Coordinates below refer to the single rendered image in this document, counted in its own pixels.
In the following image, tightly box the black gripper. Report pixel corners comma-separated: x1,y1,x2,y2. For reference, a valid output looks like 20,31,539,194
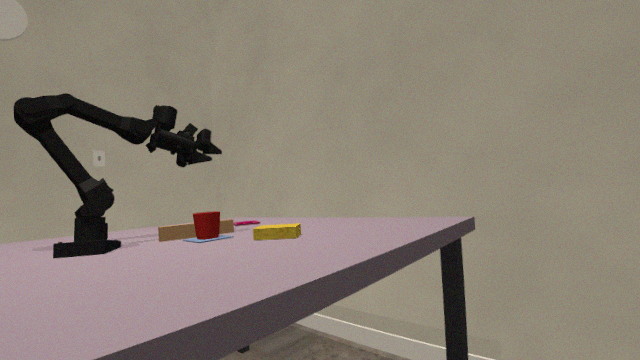
170,129,222,167

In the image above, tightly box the yellow sponge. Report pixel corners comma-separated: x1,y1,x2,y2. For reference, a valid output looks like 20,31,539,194
253,223,301,240

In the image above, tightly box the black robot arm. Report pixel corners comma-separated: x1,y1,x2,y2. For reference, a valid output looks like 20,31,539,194
14,94,177,242

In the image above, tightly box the red cup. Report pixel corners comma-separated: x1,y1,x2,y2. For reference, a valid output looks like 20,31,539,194
193,212,220,240

